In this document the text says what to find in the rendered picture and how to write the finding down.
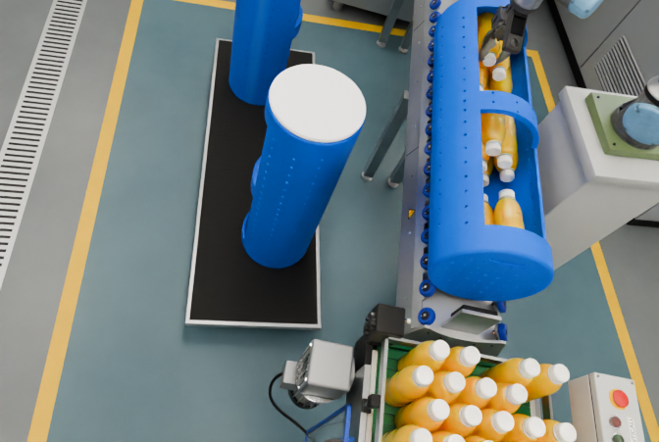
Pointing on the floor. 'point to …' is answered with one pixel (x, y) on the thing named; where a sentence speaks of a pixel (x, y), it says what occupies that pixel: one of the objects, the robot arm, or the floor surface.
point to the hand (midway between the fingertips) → (488, 61)
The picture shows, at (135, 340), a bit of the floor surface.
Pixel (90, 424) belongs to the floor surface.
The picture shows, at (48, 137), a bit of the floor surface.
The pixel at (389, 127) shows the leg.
